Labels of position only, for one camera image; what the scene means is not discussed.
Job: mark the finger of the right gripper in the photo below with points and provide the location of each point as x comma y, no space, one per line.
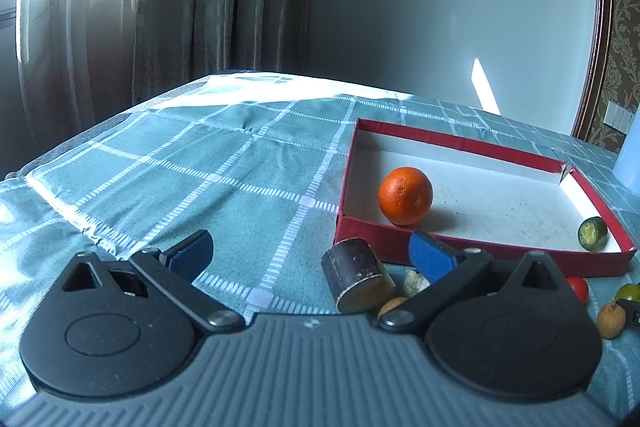
632,310

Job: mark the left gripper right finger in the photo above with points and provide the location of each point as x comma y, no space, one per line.
462,276

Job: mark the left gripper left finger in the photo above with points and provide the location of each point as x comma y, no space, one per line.
151,292

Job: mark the small green tomato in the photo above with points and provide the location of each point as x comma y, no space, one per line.
628,292

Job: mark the red cherry tomato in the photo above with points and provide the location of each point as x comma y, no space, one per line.
580,288

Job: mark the green cucumber piece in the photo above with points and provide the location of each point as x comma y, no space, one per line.
592,233

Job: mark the orange mandarin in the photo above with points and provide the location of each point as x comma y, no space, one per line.
405,196

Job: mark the dark sugarcane piece angled cut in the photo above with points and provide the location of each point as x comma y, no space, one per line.
414,283

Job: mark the red cardboard tray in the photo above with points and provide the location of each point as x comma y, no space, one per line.
504,200

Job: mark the blue electric kettle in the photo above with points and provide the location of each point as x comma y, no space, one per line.
627,165

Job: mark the teal checked tablecloth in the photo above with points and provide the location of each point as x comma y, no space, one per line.
257,160

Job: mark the patterned beige curtain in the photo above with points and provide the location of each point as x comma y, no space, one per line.
68,65

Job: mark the white wall switch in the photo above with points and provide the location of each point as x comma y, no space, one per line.
617,117

